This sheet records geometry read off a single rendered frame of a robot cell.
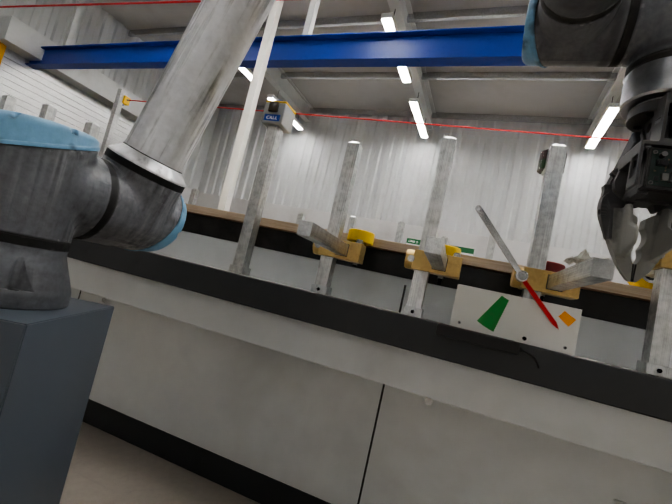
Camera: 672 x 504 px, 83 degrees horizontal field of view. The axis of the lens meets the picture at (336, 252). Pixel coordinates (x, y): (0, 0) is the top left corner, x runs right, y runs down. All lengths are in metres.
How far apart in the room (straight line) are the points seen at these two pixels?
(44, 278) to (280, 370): 0.81
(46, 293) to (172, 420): 0.95
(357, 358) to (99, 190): 0.67
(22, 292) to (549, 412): 0.99
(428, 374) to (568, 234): 7.64
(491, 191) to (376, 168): 2.57
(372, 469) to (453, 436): 0.26
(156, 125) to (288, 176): 9.21
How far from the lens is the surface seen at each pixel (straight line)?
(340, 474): 1.31
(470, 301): 0.95
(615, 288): 1.21
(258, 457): 1.40
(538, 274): 0.97
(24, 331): 0.60
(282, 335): 1.08
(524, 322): 0.96
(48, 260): 0.70
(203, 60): 0.81
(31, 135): 0.69
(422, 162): 8.97
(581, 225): 8.56
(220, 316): 1.17
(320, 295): 0.99
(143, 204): 0.78
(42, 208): 0.68
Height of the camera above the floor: 0.73
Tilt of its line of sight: 5 degrees up
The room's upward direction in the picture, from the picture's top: 13 degrees clockwise
